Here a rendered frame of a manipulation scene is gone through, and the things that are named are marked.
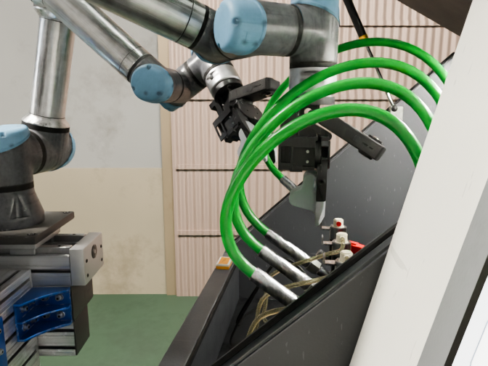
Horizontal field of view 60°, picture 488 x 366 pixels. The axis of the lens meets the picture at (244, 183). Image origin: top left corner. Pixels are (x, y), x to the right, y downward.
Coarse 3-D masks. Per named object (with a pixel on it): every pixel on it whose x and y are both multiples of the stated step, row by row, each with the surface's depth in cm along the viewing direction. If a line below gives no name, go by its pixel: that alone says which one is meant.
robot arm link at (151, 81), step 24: (48, 0) 87; (72, 0) 86; (72, 24) 87; (96, 24) 86; (96, 48) 87; (120, 48) 86; (144, 48) 89; (120, 72) 88; (144, 72) 83; (168, 72) 87; (144, 96) 84; (168, 96) 87
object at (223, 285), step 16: (224, 256) 104; (224, 272) 95; (208, 288) 86; (224, 288) 87; (208, 304) 80; (224, 304) 90; (192, 320) 74; (208, 320) 74; (224, 320) 90; (176, 336) 69; (192, 336) 69; (208, 336) 76; (224, 336) 91; (176, 352) 64; (192, 352) 65; (208, 352) 76
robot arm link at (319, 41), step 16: (304, 0) 62; (320, 0) 61; (336, 0) 63; (304, 16) 61; (320, 16) 62; (336, 16) 63; (304, 32) 61; (320, 32) 62; (336, 32) 64; (304, 48) 63; (320, 48) 63; (336, 48) 64; (304, 64) 64; (320, 64) 63
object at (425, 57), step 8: (360, 40) 71; (368, 40) 70; (376, 40) 70; (384, 40) 69; (392, 40) 68; (400, 40) 68; (344, 48) 73; (352, 48) 72; (400, 48) 68; (408, 48) 67; (416, 48) 67; (416, 56) 67; (424, 56) 66; (432, 64) 66; (440, 64) 66; (440, 72) 65; (288, 80) 79; (280, 88) 80; (272, 96) 81; (280, 96) 81; (272, 104) 82; (264, 112) 82; (272, 168) 84; (280, 176) 83
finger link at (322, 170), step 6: (324, 150) 67; (324, 156) 66; (324, 162) 65; (318, 168) 65; (324, 168) 65; (318, 174) 65; (324, 174) 65; (318, 180) 65; (324, 180) 65; (318, 186) 67; (324, 186) 66; (318, 192) 67; (324, 192) 66; (318, 198) 67; (324, 198) 67
